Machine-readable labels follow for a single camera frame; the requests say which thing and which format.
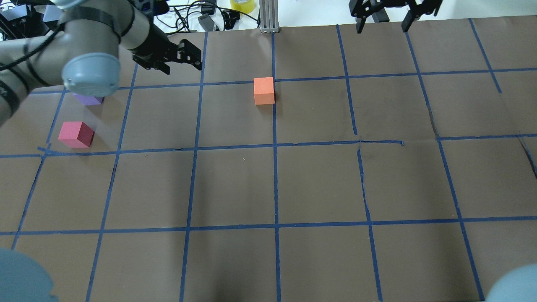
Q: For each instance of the aluminium frame post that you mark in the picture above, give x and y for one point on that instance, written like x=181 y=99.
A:
x=268 y=16

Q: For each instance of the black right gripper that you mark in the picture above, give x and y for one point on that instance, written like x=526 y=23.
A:
x=392 y=5

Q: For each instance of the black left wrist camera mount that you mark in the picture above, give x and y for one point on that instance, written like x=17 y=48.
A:
x=151 y=8

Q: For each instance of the orange foam cube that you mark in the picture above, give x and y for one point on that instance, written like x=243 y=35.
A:
x=263 y=91

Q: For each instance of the yellow tape roll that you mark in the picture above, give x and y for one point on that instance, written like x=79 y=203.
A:
x=245 y=6

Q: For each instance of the purple foam cube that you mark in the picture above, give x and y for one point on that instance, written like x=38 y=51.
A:
x=88 y=100

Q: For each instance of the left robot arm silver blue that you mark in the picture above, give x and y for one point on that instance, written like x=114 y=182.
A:
x=82 y=52

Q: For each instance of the pink foam cube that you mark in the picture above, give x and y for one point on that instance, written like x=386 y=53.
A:
x=76 y=134

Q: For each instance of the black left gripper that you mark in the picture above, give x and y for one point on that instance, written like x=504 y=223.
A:
x=154 y=45

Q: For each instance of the brown paper table mat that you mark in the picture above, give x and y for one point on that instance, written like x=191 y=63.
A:
x=190 y=192

